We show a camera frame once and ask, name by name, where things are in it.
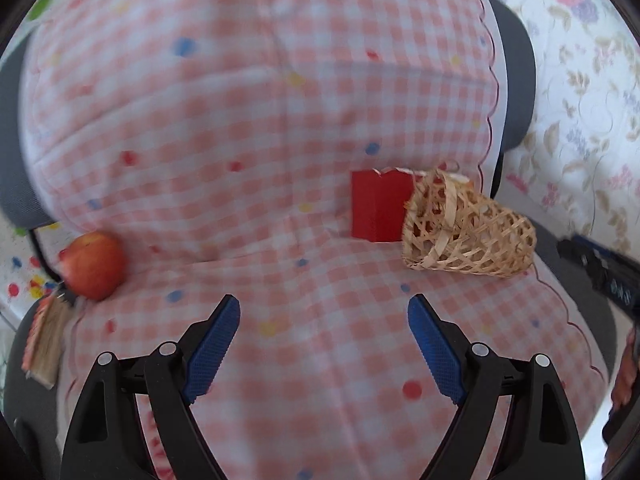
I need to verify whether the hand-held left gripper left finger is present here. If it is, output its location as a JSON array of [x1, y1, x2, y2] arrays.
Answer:
[[60, 294, 242, 480]]

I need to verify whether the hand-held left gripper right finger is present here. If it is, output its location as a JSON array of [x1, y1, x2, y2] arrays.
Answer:
[[407, 294, 586, 480]]

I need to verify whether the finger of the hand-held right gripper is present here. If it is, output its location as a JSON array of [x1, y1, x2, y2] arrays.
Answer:
[[556, 234, 640, 318]]

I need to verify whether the person's right hand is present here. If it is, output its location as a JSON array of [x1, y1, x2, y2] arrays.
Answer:
[[611, 330, 640, 411]]

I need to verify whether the woven bamboo basket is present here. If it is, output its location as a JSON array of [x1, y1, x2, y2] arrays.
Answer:
[[401, 160, 537, 279]]

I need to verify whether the red apple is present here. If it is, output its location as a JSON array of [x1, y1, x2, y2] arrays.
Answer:
[[59, 230, 127, 302]]

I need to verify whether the red paper box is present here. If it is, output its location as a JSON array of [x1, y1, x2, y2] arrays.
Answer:
[[350, 167, 418, 243]]

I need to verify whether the straw tassel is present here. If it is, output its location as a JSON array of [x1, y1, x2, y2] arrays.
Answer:
[[22, 290, 73, 390]]

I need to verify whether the grey office chair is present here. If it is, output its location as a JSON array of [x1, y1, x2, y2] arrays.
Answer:
[[0, 0, 618, 480]]

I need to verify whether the pink checked cloth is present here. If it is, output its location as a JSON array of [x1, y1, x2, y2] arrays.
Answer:
[[20, 0, 608, 480]]

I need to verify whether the floral wall sheet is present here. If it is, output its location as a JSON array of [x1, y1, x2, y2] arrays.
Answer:
[[470, 0, 640, 271]]

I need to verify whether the polka dot wall sheet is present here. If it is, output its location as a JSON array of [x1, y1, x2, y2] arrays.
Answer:
[[0, 0, 116, 321]]

